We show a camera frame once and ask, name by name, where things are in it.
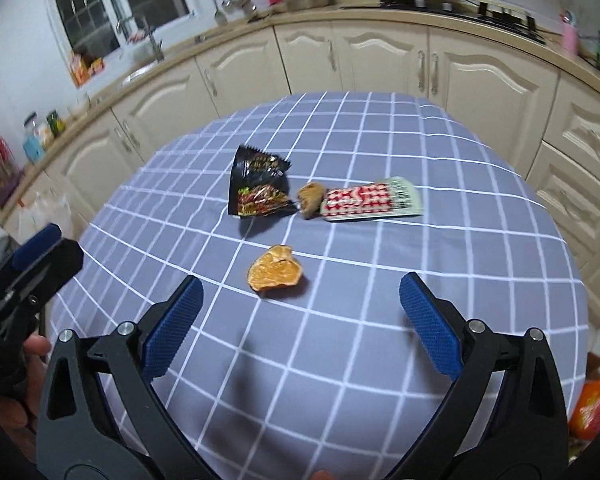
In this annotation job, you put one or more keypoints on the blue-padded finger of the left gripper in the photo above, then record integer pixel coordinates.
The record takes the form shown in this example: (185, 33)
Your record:
(29, 278)

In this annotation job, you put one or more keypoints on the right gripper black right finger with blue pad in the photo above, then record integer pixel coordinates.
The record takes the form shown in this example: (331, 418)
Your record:
(504, 415)

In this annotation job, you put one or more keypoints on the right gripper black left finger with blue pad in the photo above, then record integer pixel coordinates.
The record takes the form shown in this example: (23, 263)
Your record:
(78, 437)

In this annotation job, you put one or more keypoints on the orange peel piece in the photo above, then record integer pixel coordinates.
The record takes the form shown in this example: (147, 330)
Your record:
(276, 268)

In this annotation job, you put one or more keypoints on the black snack wrapper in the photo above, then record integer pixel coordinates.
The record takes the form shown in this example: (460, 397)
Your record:
(258, 184)

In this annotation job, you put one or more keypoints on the red white checked wrapper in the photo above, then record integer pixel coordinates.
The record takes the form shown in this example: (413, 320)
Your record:
(392, 197)

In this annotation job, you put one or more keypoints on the brown food scrap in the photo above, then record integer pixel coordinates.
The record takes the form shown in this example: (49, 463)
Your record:
(310, 199)

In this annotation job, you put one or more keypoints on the cream kitchen cabinet run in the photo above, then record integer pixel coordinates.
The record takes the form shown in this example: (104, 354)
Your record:
(534, 104)

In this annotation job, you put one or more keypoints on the person's left hand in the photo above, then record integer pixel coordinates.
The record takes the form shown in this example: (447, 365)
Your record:
(18, 414)

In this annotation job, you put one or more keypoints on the orange snack bag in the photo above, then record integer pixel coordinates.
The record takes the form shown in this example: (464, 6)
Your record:
(584, 423)

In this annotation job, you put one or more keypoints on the purple checked tablecloth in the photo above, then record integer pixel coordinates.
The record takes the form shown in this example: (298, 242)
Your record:
(326, 374)

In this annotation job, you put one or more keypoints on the pink bottle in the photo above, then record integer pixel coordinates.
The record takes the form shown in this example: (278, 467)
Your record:
(569, 32)

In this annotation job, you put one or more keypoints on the black gas stove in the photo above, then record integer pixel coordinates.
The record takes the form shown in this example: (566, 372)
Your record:
(496, 15)

